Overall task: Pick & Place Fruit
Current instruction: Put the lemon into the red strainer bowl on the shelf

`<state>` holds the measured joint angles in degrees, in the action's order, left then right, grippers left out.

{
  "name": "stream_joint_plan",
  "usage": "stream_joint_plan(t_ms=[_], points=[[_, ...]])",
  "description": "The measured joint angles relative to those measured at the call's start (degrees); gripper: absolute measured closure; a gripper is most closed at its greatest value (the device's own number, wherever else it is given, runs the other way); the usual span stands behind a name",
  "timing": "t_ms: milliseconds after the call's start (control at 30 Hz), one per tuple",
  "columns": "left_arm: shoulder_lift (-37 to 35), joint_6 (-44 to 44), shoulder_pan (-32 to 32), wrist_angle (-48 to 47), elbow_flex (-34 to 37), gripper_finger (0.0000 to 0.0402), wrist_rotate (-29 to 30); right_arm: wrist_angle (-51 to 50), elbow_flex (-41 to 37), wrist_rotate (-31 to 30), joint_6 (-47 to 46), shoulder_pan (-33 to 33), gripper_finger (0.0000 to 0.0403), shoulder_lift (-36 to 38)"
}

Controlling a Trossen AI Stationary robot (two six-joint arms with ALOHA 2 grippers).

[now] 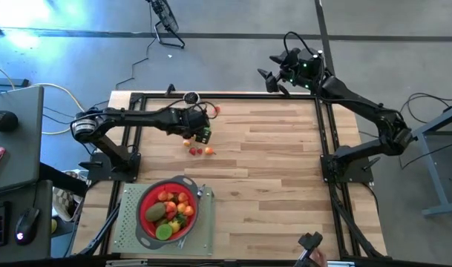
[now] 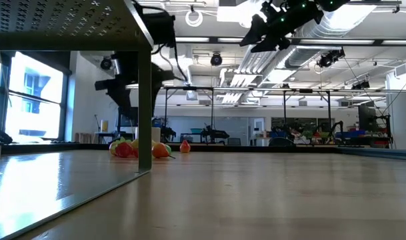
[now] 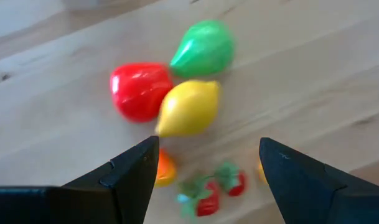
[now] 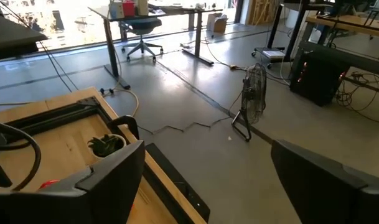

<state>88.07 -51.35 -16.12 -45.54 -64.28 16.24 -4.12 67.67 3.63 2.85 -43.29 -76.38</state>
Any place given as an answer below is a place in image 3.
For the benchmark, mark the red toy apple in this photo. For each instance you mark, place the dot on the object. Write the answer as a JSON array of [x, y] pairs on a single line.
[[139, 91]]

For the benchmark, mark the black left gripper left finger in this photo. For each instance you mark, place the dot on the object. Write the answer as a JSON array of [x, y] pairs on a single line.
[[114, 199]]

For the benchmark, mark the red toy strawberry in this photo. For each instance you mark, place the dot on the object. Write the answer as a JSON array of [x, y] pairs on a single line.
[[237, 185], [208, 200]]

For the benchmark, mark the round green toy fruit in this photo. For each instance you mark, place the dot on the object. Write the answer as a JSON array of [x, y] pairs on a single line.
[[204, 48]]

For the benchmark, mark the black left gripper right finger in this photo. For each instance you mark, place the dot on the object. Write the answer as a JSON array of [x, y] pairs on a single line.
[[307, 199]]

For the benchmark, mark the yellow toy lemon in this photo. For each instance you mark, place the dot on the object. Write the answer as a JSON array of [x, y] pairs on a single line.
[[189, 107]]

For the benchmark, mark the orange yellow toy peach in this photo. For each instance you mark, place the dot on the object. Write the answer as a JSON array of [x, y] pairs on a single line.
[[165, 169]]

